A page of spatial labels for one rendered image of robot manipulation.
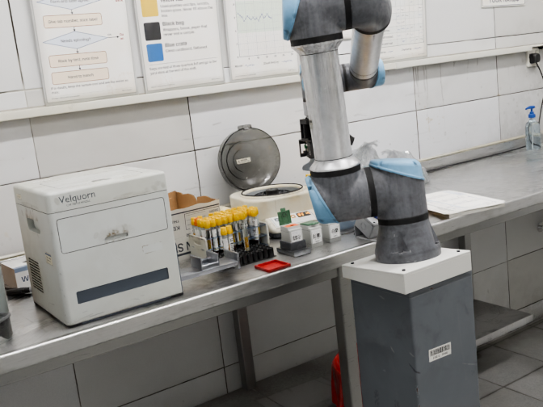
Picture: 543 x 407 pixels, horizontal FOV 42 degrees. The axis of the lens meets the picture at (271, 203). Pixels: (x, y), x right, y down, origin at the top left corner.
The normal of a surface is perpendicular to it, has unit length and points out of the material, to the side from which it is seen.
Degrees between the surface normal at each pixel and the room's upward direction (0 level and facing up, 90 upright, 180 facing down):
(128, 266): 90
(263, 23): 93
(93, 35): 93
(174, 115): 90
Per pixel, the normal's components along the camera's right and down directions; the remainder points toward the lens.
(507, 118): 0.55, 0.09
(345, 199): 0.04, 0.18
